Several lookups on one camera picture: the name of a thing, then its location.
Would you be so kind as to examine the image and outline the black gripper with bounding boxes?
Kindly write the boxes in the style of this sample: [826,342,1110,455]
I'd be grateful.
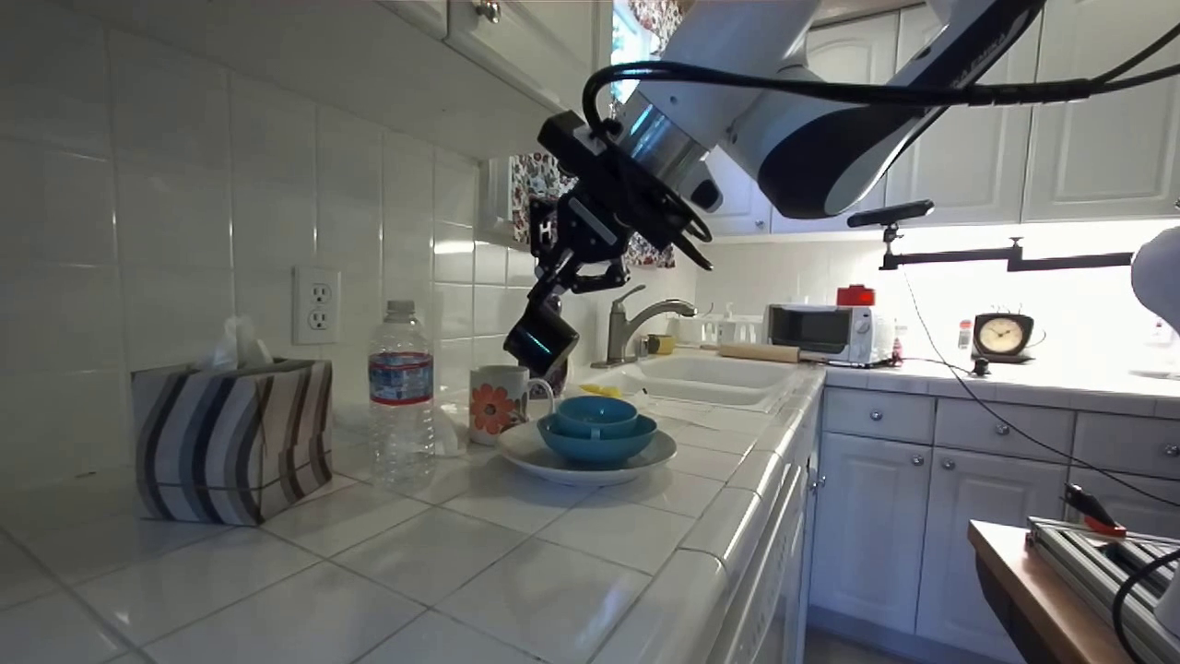
[520,108,719,341]

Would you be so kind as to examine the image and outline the black scooper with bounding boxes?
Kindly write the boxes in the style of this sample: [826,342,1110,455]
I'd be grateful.
[501,293,583,382]

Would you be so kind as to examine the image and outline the small blue bowl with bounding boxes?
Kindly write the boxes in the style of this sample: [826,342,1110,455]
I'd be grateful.
[553,392,641,444]

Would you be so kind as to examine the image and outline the large blue bowl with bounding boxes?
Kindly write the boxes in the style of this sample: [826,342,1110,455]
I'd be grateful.
[536,409,659,473]

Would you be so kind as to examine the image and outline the grey metal faucet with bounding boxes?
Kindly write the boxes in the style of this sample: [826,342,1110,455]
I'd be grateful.
[600,280,696,369]

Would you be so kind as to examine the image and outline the white mug orange flower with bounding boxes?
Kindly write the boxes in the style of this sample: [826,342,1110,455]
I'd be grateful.
[464,361,557,452]

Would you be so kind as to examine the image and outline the clear drinking glasses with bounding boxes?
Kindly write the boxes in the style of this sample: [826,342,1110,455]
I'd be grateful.
[696,314,767,350]

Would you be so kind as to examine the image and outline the white sink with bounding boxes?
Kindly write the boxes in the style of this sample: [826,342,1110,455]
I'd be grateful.
[632,350,803,409]

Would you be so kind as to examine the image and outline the white plate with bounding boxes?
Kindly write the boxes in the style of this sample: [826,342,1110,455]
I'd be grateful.
[493,421,683,487]

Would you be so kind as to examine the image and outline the wooden rolling pin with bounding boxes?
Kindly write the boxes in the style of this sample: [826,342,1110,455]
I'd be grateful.
[716,341,803,366]

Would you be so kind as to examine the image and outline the clear plastic water bottle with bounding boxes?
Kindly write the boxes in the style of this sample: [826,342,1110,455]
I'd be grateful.
[365,297,447,467]

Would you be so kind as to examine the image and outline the white toaster oven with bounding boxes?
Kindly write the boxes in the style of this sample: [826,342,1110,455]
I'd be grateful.
[762,303,896,372]

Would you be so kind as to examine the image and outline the red lidded container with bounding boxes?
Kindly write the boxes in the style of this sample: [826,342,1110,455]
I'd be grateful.
[835,280,883,314]

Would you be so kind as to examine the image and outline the white overhead cabinet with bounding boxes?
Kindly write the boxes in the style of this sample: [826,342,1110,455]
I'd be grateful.
[69,0,615,159]

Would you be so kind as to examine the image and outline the white tissue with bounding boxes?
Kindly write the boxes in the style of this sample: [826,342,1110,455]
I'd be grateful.
[208,314,276,377]

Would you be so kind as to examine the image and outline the striped tissue box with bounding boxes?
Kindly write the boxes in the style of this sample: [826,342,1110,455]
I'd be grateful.
[127,353,340,533]

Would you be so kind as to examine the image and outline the white base cabinets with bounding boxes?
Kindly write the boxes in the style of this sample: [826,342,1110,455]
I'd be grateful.
[808,385,1180,664]

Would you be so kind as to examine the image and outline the black table clock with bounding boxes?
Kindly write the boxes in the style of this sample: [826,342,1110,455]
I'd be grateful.
[965,312,1040,369]

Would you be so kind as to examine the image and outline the wooden table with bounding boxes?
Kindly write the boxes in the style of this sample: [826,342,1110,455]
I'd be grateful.
[965,517,1167,664]

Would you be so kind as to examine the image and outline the grey flat device stack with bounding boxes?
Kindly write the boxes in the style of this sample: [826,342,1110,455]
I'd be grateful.
[1027,513,1180,647]

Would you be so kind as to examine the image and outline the white wall outlet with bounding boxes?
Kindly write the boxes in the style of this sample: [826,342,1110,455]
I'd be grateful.
[290,267,348,350]

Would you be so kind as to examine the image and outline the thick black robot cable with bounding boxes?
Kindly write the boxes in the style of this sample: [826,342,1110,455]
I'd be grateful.
[578,15,1180,139]

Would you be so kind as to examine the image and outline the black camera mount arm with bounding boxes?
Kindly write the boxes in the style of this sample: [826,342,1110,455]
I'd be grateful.
[844,200,1136,278]

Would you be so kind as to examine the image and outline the thin black hanging cable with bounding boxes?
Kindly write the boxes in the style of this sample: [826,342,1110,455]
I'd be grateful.
[900,271,1180,508]

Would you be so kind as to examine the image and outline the red handled tool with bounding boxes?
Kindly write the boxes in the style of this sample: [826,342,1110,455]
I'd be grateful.
[1064,480,1129,543]

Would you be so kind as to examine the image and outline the black looped cable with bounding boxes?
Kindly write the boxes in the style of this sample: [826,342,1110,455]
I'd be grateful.
[1110,546,1180,664]

